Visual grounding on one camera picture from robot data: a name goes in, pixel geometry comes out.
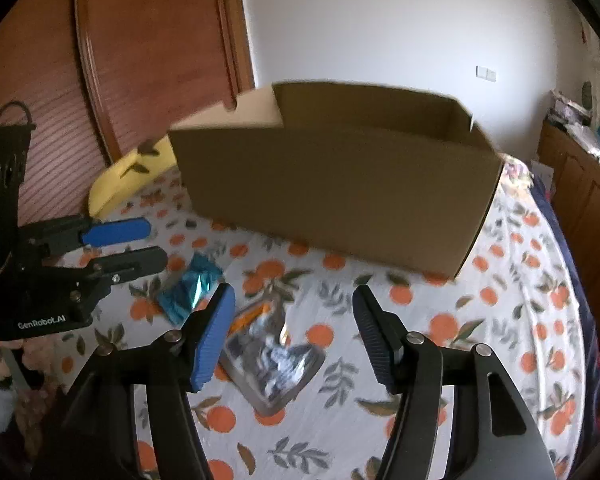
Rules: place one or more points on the brown wooden door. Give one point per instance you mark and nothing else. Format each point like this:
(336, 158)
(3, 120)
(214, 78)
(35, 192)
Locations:
(145, 60)

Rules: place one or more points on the yellow chair seat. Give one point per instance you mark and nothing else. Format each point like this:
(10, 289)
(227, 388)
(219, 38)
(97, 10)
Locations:
(125, 180)

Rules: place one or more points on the silver packet with orange print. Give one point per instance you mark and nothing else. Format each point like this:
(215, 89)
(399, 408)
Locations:
(270, 360)

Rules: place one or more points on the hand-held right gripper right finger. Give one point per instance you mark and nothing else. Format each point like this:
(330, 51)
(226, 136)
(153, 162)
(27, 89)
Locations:
(375, 342)

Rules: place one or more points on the blue foil snack packet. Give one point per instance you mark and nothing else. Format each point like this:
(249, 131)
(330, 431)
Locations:
(186, 290)

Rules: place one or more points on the brown cardboard box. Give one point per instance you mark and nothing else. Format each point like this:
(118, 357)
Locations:
(330, 190)

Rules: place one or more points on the wooden cabinet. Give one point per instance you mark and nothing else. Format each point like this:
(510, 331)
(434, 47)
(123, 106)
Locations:
(585, 195)

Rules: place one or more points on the white paper pile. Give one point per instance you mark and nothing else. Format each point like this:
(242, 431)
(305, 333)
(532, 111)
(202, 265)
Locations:
(572, 107)

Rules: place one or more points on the dark blue blanket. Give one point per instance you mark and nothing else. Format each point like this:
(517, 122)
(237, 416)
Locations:
(587, 320)

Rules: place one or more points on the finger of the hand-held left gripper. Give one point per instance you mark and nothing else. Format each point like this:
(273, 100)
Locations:
(115, 231)
(135, 262)

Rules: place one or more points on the orange print bedsheet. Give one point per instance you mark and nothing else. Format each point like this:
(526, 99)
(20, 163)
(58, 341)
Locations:
(430, 340)

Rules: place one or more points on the white wall switch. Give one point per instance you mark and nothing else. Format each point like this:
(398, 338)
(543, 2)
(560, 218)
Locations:
(486, 72)

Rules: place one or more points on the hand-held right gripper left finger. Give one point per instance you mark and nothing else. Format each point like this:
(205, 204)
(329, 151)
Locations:
(212, 340)

